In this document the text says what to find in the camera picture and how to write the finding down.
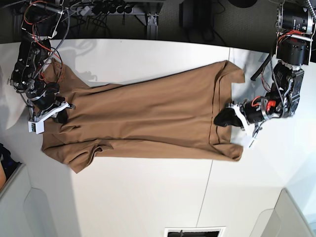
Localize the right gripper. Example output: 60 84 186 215
26 82 68 123

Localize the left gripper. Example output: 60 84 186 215
214 97 274 141

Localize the brown t-shirt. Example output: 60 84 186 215
41 61 245 173

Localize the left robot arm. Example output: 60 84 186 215
214 0 316 139

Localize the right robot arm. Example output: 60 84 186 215
9 0 70 124

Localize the black power adapter box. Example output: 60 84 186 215
179 0 212 29

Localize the white power strip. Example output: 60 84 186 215
70 4 92 16

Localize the white framed vent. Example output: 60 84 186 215
163 227 226 237

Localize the black power strip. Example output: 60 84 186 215
92 0 143 14

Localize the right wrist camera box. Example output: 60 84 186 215
28 121 44 134

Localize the aluminium table leg post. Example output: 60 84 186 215
146 14 159 40

